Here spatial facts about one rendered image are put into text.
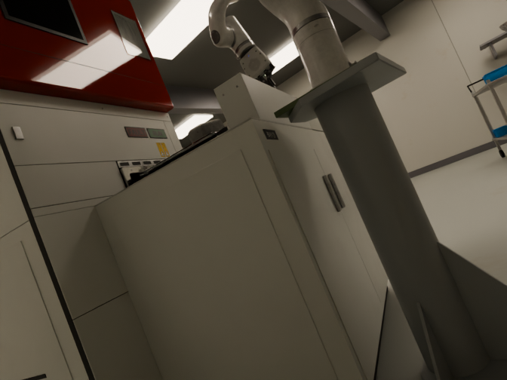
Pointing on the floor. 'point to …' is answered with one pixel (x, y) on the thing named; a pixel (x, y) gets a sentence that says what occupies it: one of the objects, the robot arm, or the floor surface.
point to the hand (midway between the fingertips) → (271, 84)
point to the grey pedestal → (410, 232)
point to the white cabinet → (251, 262)
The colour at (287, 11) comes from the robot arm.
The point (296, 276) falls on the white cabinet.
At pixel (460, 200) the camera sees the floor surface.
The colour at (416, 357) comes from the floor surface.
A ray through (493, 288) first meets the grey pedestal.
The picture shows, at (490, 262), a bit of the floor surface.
